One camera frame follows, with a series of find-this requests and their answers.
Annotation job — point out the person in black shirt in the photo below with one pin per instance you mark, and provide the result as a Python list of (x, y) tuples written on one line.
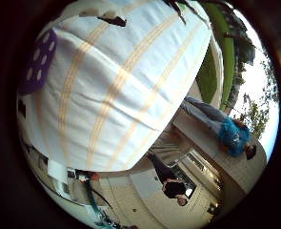
[(171, 186)]

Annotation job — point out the low stone wall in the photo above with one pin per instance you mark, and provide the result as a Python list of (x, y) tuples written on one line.
[(229, 168)]

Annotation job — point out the purple plush toy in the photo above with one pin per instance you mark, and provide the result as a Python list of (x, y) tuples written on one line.
[(38, 63)]

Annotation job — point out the person in blue shirt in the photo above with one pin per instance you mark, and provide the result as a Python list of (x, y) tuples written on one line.
[(232, 135)]

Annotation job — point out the white tablecloth with yellow stripes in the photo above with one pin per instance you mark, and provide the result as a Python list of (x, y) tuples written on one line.
[(121, 86)]

